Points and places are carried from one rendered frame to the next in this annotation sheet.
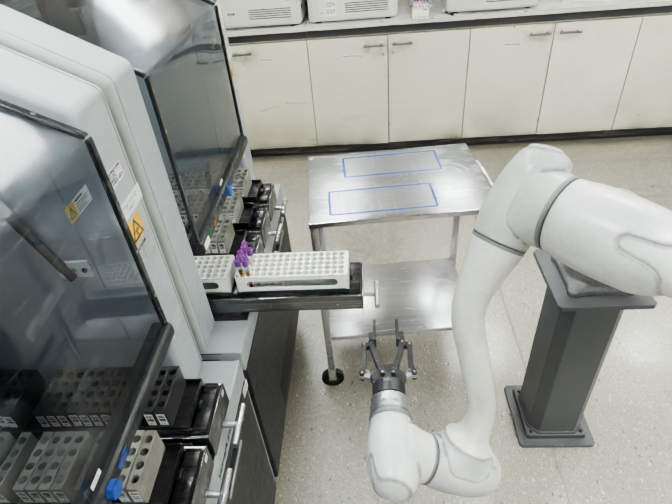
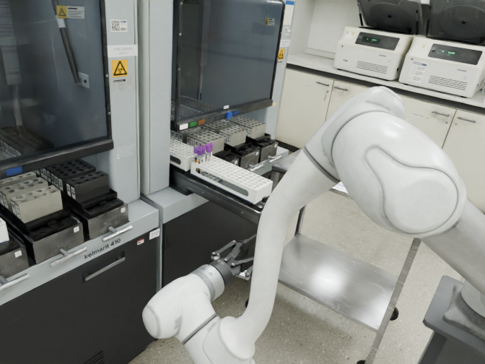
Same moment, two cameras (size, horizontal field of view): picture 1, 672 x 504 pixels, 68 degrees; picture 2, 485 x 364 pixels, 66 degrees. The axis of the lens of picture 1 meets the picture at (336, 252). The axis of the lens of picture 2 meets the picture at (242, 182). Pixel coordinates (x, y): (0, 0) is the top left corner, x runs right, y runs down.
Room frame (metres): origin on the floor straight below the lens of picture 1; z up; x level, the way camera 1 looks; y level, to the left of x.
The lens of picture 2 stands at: (0.03, -0.49, 1.42)
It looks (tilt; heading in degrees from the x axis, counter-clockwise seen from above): 27 degrees down; 29
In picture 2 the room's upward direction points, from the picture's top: 7 degrees clockwise
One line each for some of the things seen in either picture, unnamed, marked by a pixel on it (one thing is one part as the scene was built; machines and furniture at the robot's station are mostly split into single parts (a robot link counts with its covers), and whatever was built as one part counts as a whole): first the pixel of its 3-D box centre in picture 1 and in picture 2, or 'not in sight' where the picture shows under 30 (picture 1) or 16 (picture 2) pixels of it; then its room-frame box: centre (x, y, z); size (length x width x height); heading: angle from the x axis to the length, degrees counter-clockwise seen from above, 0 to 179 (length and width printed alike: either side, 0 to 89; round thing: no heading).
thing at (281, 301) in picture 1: (247, 289); (201, 178); (1.05, 0.25, 0.78); 0.73 x 0.14 x 0.09; 85
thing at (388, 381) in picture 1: (388, 382); (224, 270); (0.71, -0.09, 0.75); 0.09 x 0.08 x 0.07; 174
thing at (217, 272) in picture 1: (180, 276); (169, 150); (1.06, 0.43, 0.83); 0.30 x 0.10 x 0.06; 85
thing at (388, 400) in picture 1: (389, 410); (206, 283); (0.64, -0.08, 0.75); 0.09 x 0.06 x 0.09; 84
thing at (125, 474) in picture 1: (134, 466); (35, 201); (0.50, 0.41, 0.85); 0.12 x 0.02 x 0.06; 175
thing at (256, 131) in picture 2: (244, 184); (256, 131); (1.51, 0.29, 0.85); 0.12 x 0.02 x 0.06; 174
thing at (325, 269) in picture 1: (294, 272); (229, 178); (1.03, 0.12, 0.83); 0.30 x 0.10 x 0.06; 85
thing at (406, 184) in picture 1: (396, 269); (340, 251); (1.50, -0.23, 0.41); 0.67 x 0.46 x 0.82; 89
